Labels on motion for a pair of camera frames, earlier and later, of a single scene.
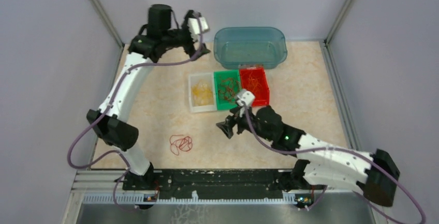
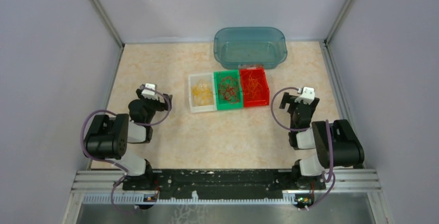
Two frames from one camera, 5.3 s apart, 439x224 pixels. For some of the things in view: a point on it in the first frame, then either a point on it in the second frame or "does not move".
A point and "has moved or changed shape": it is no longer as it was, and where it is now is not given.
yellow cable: (202, 94) does not move
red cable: (229, 88) does not move
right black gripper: (227, 125) to (288, 99)
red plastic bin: (254, 79) does not move
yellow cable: (202, 94) does not move
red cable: (184, 144) has moved or changed shape
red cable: (229, 88) does not move
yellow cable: (202, 93) does not move
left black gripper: (190, 49) to (162, 105)
